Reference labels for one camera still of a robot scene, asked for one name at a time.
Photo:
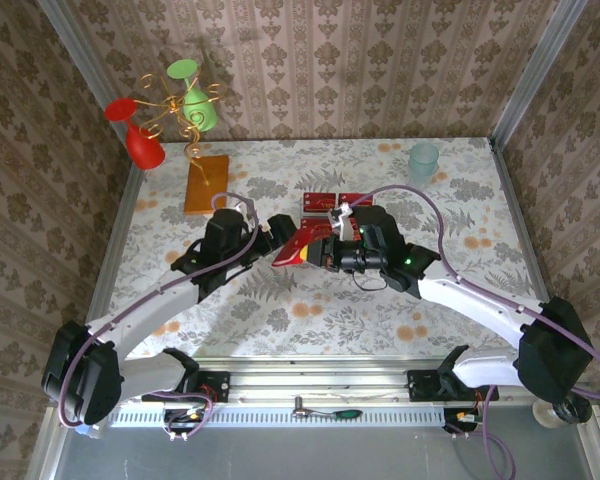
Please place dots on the red card holder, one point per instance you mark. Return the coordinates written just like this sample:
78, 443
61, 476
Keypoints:
290, 252

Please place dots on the red card packets cluster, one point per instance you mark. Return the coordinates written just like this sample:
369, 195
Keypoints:
303, 215

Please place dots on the red credit card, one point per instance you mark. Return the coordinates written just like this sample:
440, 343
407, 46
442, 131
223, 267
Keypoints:
357, 199
320, 202

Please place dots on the floral tablecloth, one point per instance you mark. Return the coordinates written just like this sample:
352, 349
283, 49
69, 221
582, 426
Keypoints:
330, 325

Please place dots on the clear teal plastic cup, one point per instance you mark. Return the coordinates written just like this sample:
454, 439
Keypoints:
422, 165

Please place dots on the red wine glass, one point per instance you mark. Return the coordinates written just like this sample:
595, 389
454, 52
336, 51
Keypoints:
145, 147

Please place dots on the green wine glass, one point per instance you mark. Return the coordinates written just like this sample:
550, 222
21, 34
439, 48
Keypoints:
200, 107

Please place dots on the black connector board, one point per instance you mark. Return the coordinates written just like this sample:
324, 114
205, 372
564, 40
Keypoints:
462, 419
187, 417

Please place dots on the blue white connector block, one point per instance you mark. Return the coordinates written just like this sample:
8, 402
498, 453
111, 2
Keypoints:
84, 431

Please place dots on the clear jar black lid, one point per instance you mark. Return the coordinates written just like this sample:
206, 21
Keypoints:
547, 415

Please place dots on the aluminium table side rail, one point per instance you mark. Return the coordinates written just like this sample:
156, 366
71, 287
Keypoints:
531, 250
114, 250

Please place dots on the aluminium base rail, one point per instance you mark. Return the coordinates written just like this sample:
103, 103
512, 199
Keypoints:
320, 385

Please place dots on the aluminium frame post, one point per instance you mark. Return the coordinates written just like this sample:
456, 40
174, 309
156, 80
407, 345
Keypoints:
76, 50
549, 50

